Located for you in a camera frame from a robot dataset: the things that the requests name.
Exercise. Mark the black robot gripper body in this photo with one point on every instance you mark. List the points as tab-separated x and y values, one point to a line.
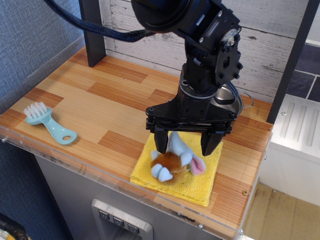
190	111

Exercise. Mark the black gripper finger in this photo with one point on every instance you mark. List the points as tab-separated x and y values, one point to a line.
210	141
161	140

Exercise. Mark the blue and brown plush toy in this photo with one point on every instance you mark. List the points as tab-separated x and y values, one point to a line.
170	167

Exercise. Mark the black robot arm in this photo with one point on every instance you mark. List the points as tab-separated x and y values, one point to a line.
211	33

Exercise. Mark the yellow folded napkin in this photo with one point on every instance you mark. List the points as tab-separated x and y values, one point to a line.
192	188

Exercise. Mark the gray toy fridge cabinet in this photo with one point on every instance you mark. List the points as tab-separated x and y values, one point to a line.
75	195

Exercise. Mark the small steel pot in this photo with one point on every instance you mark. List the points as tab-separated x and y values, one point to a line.
228	98

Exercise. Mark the white grooved cabinet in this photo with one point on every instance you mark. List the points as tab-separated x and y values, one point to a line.
292	160

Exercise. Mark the silver dispenser button panel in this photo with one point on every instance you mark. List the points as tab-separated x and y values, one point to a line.
120	221

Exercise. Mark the light blue scrub brush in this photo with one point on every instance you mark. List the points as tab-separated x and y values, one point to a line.
38	113

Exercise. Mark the clear acrylic edge guard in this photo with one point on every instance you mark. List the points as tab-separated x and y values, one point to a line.
237	171

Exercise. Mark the yellow and black object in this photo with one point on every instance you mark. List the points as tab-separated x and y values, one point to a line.
11	230

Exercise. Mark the left dark gray post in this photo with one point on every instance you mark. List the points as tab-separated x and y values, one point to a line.
95	45

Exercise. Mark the dark gray post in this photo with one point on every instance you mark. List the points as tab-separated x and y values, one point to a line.
303	31
95	45

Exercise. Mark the right dark gray post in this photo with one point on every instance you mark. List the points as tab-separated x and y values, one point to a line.
303	31

